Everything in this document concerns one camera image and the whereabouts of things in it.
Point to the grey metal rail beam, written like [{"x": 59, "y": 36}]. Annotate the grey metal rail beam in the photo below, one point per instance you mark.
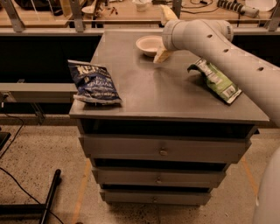
[{"x": 38, "y": 92}]

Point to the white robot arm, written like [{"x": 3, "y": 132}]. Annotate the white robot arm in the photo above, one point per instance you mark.
[{"x": 212, "y": 41}]

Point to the grey drawer cabinet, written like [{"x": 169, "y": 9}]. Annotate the grey drawer cabinet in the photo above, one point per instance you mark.
[{"x": 160, "y": 100}]

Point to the black stand leg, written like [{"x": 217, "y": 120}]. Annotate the black stand leg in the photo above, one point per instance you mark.
[{"x": 38, "y": 211}]

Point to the wooden background table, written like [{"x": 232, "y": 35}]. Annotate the wooden background table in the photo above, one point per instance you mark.
[{"x": 126, "y": 12}]

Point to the white cup on table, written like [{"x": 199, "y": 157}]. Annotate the white cup on table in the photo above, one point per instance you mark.
[{"x": 141, "y": 5}]

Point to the bottom grey drawer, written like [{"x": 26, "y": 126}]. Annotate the bottom grey drawer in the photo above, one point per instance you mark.
[{"x": 154, "y": 197}]

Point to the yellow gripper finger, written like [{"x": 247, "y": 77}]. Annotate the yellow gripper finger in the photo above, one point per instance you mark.
[
  {"x": 167, "y": 14},
  {"x": 162, "y": 54}
]

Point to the blue chip bag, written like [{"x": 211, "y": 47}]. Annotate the blue chip bag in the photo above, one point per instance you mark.
[{"x": 94, "y": 83}]

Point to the middle grey drawer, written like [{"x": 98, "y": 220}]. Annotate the middle grey drawer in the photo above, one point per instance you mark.
[{"x": 155, "y": 177}]

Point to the green chip bag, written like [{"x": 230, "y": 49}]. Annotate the green chip bag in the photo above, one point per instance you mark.
[{"x": 216, "y": 80}]

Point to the grey drawer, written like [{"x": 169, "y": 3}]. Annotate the grey drawer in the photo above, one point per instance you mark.
[
  {"x": 155, "y": 177},
  {"x": 164, "y": 148},
  {"x": 154, "y": 197}
]

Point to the white paper bowl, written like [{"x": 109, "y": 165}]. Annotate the white paper bowl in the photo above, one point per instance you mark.
[{"x": 149, "y": 45}]

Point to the top grey drawer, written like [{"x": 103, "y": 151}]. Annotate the top grey drawer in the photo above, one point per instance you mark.
[{"x": 164, "y": 148}]

